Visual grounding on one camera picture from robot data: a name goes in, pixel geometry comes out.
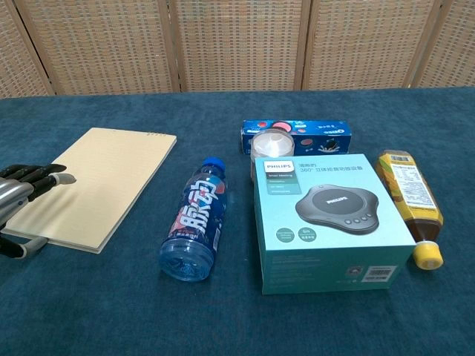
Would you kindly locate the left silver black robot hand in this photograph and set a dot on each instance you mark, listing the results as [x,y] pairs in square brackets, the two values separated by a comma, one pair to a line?
[15,191]

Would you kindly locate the woven rattan folding screen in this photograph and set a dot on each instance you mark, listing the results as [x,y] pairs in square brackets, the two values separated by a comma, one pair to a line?
[237,44]

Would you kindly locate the teal table cloth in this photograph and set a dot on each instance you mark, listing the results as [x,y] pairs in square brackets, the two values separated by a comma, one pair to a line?
[111,311]

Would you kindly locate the clear round container white lid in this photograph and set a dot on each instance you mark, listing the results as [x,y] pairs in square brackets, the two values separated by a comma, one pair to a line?
[271,147]

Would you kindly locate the teal Philips speaker box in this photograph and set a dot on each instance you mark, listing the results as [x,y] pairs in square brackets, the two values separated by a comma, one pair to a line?
[326,222]

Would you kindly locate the yellow label tea bottle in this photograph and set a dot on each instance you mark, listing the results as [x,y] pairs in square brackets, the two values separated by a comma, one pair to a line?
[412,189]

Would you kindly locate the blue Oreo cookie box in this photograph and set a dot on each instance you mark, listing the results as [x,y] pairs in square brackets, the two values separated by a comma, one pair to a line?
[326,133]

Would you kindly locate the yellow notepad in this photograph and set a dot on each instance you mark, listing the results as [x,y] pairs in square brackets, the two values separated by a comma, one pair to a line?
[100,189]

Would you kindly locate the blue sports drink bottle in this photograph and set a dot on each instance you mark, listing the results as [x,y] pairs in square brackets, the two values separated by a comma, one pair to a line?
[193,222]

